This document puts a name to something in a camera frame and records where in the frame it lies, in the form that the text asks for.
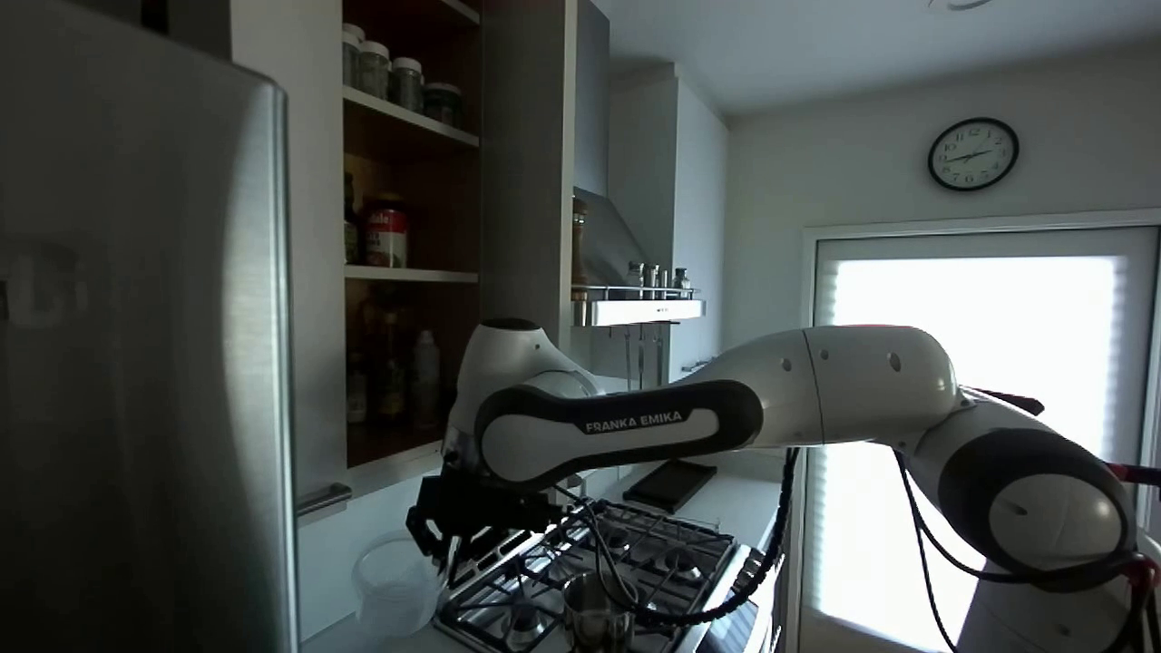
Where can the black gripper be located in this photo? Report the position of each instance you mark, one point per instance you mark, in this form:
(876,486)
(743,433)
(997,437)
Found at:
(454,510)

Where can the white cabinet door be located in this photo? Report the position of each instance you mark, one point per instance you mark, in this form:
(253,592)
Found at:
(529,159)

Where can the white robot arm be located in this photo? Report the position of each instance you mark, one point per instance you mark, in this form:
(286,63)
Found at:
(1045,511)

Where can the stainless steel gas stove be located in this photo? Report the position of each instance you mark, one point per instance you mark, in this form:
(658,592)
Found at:
(683,585)

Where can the stainless steel saucepan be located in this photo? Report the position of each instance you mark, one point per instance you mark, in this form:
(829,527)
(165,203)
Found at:
(593,620)

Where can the red lid jar on shelf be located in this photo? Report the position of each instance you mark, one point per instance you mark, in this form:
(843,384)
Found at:
(386,232)

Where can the range hood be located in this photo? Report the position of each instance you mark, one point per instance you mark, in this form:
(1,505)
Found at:
(613,285)

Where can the stainless steel refrigerator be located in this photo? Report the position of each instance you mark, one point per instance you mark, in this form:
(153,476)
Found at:
(147,486)

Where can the round wall clock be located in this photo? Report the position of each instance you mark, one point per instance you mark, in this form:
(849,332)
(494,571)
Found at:
(975,155)

